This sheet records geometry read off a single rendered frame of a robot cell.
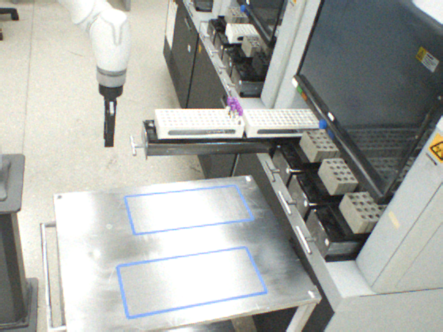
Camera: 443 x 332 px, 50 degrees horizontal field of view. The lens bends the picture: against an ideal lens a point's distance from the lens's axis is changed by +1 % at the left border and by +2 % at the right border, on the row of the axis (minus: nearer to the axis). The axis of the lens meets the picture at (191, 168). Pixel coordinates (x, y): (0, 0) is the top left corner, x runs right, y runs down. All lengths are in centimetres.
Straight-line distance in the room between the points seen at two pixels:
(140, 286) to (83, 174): 154
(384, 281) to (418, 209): 25
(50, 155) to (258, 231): 167
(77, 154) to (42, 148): 20
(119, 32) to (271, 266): 74
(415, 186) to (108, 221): 76
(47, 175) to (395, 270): 183
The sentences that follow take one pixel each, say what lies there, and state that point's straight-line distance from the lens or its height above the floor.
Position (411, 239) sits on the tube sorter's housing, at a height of 96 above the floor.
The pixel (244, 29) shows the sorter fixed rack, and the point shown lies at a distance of 228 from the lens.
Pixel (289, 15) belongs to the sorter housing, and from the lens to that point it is 182.
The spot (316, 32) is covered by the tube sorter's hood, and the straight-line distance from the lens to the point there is 160.
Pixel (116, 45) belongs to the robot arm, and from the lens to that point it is 134.
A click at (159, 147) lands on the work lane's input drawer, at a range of 154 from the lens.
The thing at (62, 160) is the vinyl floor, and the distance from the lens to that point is 269.
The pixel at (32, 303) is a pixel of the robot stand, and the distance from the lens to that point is 208.
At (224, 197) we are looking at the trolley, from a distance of 136.
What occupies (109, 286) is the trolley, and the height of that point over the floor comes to 82.
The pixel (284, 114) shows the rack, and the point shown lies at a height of 86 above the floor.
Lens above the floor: 175
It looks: 40 degrees down
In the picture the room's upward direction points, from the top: 11 degrees clockwise
